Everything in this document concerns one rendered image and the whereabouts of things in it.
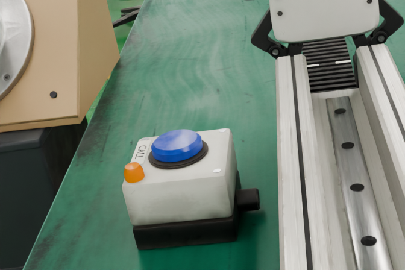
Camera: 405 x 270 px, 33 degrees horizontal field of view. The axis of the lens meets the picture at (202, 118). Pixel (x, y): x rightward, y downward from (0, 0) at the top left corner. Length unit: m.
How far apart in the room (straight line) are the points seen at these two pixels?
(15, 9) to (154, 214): 0.41
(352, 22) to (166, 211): 0.26
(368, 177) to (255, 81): 0.35
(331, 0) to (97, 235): 0.30
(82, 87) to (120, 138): 0.11
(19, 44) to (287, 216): 0.51
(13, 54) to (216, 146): 0.36
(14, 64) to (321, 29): 0.36
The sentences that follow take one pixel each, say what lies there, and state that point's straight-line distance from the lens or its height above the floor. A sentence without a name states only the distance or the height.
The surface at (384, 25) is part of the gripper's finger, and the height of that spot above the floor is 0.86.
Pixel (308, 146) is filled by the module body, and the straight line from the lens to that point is 0.46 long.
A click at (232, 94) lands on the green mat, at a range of 0.78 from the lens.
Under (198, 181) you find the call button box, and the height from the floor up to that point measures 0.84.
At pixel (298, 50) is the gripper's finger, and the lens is 0.67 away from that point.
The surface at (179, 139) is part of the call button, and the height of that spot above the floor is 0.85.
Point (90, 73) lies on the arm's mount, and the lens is 0.84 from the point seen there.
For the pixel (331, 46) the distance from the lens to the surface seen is 0.79.
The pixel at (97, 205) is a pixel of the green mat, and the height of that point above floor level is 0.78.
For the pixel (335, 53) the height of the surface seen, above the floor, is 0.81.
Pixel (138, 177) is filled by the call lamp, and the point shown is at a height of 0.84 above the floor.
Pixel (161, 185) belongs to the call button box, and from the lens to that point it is 0.51.
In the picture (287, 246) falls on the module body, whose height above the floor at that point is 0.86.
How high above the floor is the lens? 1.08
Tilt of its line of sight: 25 degrees down
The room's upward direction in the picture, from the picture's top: 11 degrees counter-clockwise
